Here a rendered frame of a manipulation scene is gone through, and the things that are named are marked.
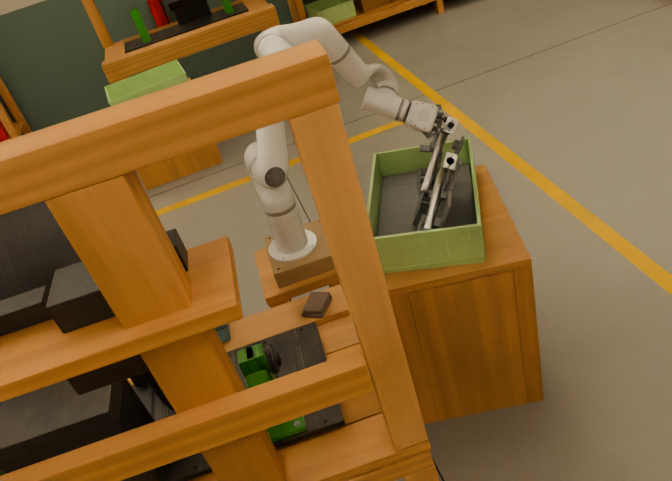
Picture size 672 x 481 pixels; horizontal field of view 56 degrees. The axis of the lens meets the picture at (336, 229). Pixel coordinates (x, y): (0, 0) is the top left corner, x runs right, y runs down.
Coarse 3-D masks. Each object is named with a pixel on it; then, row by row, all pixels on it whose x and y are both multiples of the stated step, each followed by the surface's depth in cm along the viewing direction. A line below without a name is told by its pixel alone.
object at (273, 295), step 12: (264, 252) 254; (264, 264) 247; (264, 276) 241; (324, 276) 232; (336, 276) 233; (264, 288) 235; (276, 288) 234; (288, 288) 232; (300, 288) 232; (312, 288) 233; (276, 300) 232
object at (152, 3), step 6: (150, 0) 632; (156, 0) 631; (150, 6) 634; (156, 6) 634; (162, 6) 635; (156, 12) 637; (162, 12) 639; (156, 18) 641; (162, 18) 641; (168, 18) 646; (156, 24) 647; (162, 24) 644
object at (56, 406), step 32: (64, 384) 161; (128, 384) 167; (0, 416) 157; (32, 416) 154; (64, 416) 151; (96, 416) 149; (128, 416) 160; (0, 448) 148; (32, 448) 150; (64, 448) 152; (128, 480) 163; (160, 480) 167
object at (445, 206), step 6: (456, 162) 219; (456, 168) 219; (456, 174) 220; (450, 180) 225; (450, 186) 223; (450, 192) 224; (450, 198) 221; (444, 204) 224; (450, 204) 218; (438, 210) 235; (444, 210) 221; (438, 216) 231; (444, 216) 219; (420, 222) 234; (444, 222) 221; (420, 228) 229; (432, 228) 229; (438, 228) 223
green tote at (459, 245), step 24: (384, 168) 277; (408, 168) 276; (480, 216) 230; (384, 240) 224; (408, 240) 224; (432, 240) 223; (456, 240) 221; (480, 240) 220; (384, 264) 232; (408, 264) 230; (432, 264) 229; (456, 264) 228
